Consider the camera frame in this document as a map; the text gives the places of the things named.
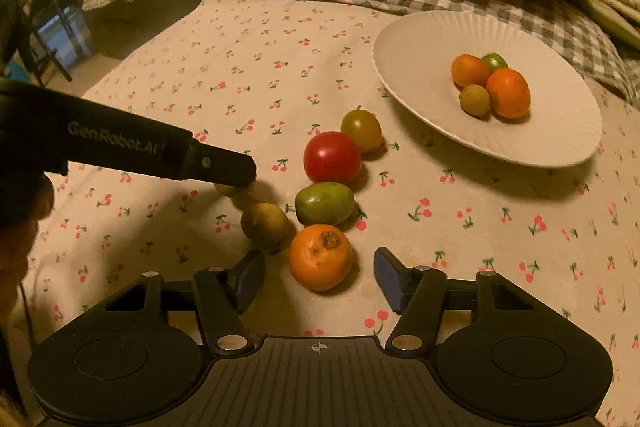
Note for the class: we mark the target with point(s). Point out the green-brown tomato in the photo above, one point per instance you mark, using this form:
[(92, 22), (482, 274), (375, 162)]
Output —
[(361, 129)]

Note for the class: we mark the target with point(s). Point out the person's left hand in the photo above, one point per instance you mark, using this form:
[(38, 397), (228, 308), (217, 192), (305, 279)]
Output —
[(27, 202)]

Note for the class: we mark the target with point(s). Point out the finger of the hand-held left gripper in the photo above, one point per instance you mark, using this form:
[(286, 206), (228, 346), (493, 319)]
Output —
[(222, 167)]

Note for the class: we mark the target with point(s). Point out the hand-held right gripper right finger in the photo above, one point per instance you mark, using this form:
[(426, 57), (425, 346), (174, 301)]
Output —
[(389, 279)]

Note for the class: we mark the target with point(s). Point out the person's left forearm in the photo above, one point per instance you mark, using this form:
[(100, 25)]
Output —
[(12, 262)]

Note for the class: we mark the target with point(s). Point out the red tomato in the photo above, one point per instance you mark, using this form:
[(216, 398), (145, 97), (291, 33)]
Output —
[(332, 159)]

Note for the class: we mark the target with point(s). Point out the black folding chair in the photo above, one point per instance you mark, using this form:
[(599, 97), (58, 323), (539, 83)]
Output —
[(45, 37)]

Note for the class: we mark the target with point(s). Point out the green oval fruit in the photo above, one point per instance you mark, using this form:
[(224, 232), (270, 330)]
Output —
[(325, 204)]

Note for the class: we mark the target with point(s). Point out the blemished orange tangerine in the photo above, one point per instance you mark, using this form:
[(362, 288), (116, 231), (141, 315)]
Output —
[(320, 259)]

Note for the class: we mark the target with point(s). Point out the small green fruit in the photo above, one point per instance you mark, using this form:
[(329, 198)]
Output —
[(496, 61)]

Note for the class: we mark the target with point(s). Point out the small yellow-brown fruit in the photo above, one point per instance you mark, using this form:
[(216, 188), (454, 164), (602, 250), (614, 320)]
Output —
[(245, 197)]

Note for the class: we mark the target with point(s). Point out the brown-green oval fruit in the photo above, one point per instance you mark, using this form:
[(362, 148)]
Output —
[(264, 227)]

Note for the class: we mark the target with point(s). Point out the large orange tangerine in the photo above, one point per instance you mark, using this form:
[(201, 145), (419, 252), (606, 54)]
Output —
[(508, 93)]

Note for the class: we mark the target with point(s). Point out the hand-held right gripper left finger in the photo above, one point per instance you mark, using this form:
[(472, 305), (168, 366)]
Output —
[(246, 281)]

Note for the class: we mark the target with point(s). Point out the small orange tangerine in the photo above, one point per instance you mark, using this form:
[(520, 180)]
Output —
[(469, 69)]

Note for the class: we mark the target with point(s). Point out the white paper plate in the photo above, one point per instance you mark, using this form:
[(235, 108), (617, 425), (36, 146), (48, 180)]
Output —
[(420, 72)]

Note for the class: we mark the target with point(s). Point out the cherry print tablecloth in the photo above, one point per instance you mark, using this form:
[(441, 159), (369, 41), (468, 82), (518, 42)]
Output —
[(260, 72)]

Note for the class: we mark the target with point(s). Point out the small yellow-green fruit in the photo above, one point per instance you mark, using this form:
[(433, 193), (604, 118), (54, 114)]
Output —
[(474, 100)]

